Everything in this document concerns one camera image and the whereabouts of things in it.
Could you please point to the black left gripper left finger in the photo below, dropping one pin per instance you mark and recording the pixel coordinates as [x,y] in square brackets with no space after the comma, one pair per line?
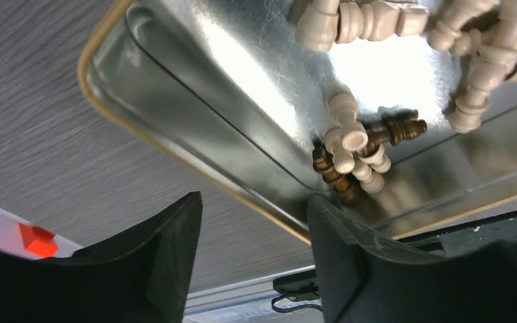
[142,274]

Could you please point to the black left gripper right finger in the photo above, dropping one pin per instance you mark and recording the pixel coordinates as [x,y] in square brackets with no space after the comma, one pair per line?
[364,276]

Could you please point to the gold tin box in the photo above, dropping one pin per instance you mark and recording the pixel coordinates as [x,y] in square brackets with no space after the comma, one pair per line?
[224,87]

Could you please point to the dark piece in tin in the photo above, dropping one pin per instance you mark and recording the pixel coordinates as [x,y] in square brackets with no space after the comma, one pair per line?
[393,132]
[346,187]

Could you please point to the red orange block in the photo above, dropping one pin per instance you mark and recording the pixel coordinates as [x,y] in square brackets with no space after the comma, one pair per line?
[37,242]

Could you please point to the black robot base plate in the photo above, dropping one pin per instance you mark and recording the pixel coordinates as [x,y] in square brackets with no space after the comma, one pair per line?
[464,238]

